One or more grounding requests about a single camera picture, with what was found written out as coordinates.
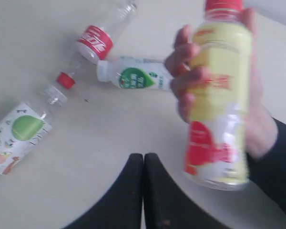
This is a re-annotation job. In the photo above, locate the white yogurt drink bottle green label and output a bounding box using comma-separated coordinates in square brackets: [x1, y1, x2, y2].
[96, 56, 173, 91]

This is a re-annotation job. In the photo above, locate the yellow label bottle red cap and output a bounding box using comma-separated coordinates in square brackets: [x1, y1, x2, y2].
[184, 0, 252, 191]

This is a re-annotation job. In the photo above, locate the clear bottle butterfly label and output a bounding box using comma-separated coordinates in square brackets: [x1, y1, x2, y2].
[0, 85, 68, 175]

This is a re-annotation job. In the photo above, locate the clear cola bottle red label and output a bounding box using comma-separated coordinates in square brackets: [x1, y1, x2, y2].
[56, 0, 138, 89]

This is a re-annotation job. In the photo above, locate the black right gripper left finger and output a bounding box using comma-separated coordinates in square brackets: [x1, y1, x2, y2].
[66, 153, 143, 229]

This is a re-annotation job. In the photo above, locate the person's open hand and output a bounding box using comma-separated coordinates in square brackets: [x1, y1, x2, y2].
[164, 7, 278, 159]

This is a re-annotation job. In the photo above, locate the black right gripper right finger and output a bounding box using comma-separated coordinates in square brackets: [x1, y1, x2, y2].
[143, 153, 228, 229]

